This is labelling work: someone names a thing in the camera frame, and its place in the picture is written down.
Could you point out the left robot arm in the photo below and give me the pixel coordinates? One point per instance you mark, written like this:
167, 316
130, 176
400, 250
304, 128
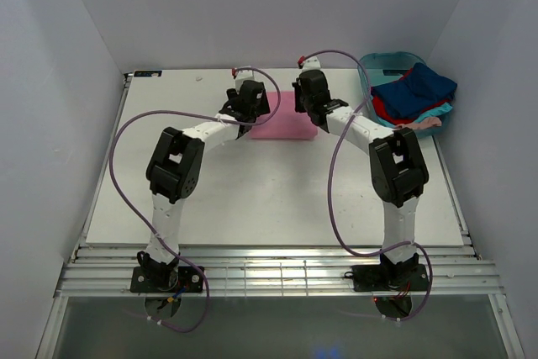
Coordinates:
174, 170

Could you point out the turquoise garment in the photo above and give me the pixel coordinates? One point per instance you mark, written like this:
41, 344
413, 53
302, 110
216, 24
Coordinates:
438, 111

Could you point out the light pink garment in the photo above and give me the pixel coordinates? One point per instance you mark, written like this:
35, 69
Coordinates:
427, 123

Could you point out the dark blue t shirt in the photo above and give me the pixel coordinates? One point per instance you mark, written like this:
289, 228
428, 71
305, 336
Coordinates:
414, 94

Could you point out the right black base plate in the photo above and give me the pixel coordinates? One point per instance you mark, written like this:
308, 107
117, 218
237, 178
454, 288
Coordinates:
375, 278

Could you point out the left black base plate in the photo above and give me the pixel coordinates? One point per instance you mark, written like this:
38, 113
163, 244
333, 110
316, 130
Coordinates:
185, 279

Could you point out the pink t shirt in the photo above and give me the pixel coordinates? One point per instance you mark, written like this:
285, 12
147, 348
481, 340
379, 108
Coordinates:
286, 124

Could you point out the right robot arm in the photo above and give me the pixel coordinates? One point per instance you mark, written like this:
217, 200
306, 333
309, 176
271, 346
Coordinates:
398, 173

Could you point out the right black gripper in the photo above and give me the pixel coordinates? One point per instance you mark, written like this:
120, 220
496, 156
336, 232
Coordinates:
299, 99

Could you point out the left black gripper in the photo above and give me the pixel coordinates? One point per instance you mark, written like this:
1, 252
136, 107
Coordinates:
261, 106

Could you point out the teal plastic laundry basket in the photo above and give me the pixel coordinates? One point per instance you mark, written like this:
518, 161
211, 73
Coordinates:
400, 86

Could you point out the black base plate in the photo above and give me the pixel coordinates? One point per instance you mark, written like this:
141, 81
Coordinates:
375, 278
185, 279

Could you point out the blue label sticker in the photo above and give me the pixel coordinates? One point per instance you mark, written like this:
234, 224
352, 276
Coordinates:
147, 73

